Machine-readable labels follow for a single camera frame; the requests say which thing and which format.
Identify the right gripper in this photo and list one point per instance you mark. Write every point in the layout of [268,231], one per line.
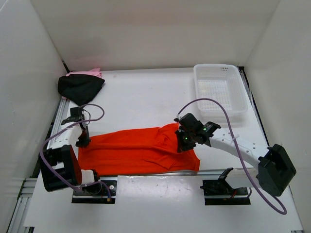
[182,140]

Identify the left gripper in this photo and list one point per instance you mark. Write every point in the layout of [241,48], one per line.
[82,141]

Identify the black t shirt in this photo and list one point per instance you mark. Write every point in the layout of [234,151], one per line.
[80,88]

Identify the orange garment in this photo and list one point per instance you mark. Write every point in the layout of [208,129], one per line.
[137,151]

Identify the pink t shirt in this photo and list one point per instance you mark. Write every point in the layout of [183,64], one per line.
[85,72]

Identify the white plastic basket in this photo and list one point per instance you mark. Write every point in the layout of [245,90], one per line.
[222,83]

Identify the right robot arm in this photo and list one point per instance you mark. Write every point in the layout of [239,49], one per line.
[275,169]

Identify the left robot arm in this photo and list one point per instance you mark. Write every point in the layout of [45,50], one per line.
[60,156]

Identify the white front cover board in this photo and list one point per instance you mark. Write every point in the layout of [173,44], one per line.
[154,204]

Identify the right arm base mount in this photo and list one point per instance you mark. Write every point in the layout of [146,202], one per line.
[218,192]

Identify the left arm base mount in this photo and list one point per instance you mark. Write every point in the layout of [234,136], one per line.
[98,193]

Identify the aluminium table frame rail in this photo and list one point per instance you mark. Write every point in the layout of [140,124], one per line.
[24,188]

